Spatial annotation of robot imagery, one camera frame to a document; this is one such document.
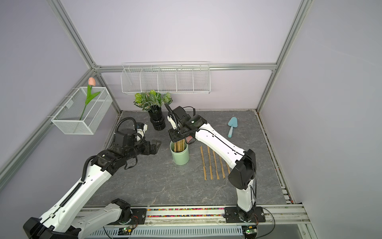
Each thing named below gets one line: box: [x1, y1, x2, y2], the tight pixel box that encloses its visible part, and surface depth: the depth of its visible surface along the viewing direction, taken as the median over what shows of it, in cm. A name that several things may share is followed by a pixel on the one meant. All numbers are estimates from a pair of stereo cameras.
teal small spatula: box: [227, 116, 238, 138], surface depth 114 cm
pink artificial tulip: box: [79, 77, 101, 121], surface depth 82 cm
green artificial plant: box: [133, 89, 173, 114], surface depth 95 cm
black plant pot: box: [147, 104, 166, 131], surface depth 104 cm
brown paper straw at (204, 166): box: [199, 145, 207, 181], surface depth 92 cm
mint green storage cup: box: [169, 140, 190, 166], surface depth 89 cm
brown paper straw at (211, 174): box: [206, 145, 214, 180], surface depth 90 cm
